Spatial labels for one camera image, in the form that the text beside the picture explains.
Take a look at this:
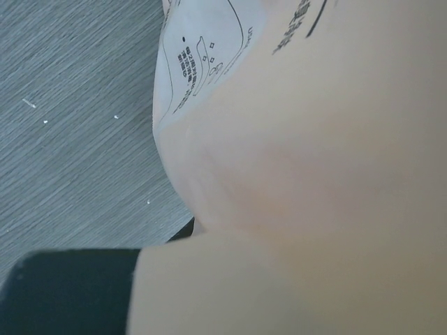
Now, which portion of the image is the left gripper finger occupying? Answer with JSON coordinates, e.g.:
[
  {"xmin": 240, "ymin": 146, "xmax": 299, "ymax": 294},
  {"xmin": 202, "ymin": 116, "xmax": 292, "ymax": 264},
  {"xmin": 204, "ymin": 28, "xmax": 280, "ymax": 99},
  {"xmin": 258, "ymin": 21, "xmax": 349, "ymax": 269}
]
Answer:
[{"xmin": 0, "ymin": 216, "xmax": 196, "ymax": 335}]

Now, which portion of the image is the pink cat litter bag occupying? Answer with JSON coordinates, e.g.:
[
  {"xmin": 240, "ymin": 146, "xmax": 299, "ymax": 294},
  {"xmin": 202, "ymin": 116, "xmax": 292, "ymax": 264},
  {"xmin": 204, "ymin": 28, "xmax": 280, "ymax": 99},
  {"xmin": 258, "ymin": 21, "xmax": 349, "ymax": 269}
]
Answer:
[{"xmin": 126, "ymin": 1, "xmax": 446, "ymax": 334}]

